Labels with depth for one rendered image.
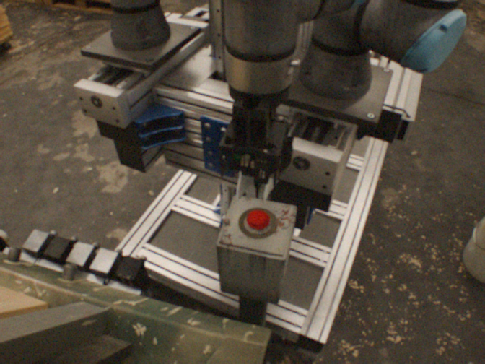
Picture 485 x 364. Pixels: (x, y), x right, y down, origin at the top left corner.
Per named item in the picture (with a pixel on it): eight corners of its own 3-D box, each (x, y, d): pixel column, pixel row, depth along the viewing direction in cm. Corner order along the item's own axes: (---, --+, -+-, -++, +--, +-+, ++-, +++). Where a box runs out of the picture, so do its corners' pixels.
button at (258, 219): (271, 218, 67) (272, 211, 65) (266, 236, 64) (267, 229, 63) (249, 214, 68) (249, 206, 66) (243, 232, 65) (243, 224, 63)
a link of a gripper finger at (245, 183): (229, 216, 56) (227, 171, 50) (239, 188, 60) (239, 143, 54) (250, 220, 56) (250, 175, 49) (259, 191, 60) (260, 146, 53)
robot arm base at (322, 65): (310, 55, 85) (315, 14, 78) (376, 71, 80) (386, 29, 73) (289, 87, 75) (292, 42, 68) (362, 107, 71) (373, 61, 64)
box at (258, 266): (288, 258, 82) (297, 204, 69) (277, 307, 74) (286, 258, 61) (234, 246, 84) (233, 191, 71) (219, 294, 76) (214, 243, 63)
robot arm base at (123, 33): (136, 22, 99) (130, -14, 92) (182, 29, 95) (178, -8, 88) (99, 45, 90) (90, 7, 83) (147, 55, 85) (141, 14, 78)
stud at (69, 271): (76, 281, 66) (80, 266, 67) (69, 282, 64) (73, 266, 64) (66, 278, 67) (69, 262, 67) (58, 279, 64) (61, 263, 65)
